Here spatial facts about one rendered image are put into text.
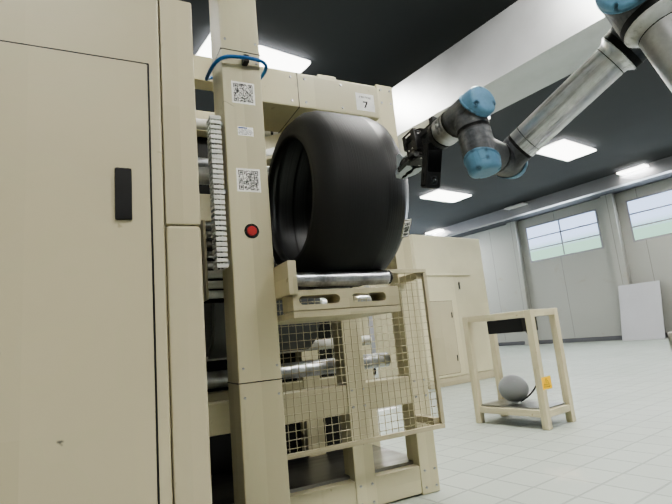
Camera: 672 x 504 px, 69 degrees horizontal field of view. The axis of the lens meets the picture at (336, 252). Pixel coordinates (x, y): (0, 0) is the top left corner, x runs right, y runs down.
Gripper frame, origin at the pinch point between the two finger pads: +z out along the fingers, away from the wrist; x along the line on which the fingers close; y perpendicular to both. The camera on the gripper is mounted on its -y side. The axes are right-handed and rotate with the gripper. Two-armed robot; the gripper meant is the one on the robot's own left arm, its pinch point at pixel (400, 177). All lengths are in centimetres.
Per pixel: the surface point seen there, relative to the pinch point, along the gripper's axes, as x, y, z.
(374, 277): -1.8, -21.9, 25.4
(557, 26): -260, 204, 98
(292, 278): 27.2, -22.5, 21.8
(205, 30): -28, 327, 312
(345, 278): 8.5, -22.0, 25.4
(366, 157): 4.8, 10.2, 7.9
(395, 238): -6.5, -11.9, 17.0
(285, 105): 10, 56, 50
